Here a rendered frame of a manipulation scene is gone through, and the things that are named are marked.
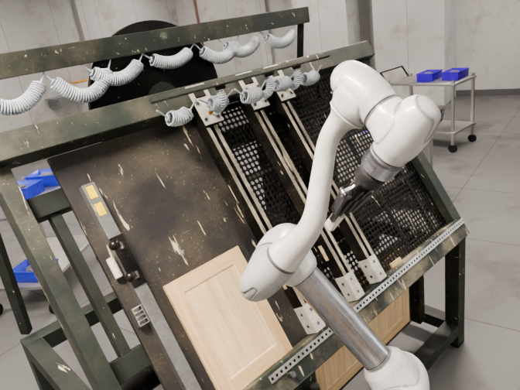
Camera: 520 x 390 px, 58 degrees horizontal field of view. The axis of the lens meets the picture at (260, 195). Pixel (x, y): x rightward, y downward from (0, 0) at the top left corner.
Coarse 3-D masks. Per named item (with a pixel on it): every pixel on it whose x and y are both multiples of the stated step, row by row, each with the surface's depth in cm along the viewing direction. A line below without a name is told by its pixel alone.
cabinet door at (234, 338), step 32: (224, 256) 194; (192, 288) 182; (224, 288) 189; (192, 320) 177; (224, 320) 185; (256, 320) 192; (224, 352) 180; (256, 352) 187; (288, 352) 194; (224, 384) 176
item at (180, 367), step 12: (84, 192) 171; (96, 216) 170; (108, 216) 172; (108, 228) 171; (108, 240) 170; (120, 264) 170; (132, 288) 169; (144, 288) 170; (144, 300) 169; (156, 312) 169; (156, 324) 168; (156, 336) 168; (168, 336) 169; (168, 348) 167; (168, 360) 168; (180, 360) 168; (180, 372) 167; (192, 372) 169; (180, 384) 168; (192, 384) 167
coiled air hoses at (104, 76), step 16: (288, 32) 302; (208, 48) 260; (224, 48) 270; (240, 48) 274; (256, 48) 282; (128, 64) 233; (160, 64) 241; (176, 64) 247; (32, 80) 203; (64, 80) 211; (96, 80) 221; (112, 80) 224; (128, 80) 230; (32, 96) 201; (64, 96) 214; (80, 96) 214; (96, 96) 219; (0, 112) 194; (16, 112) 201
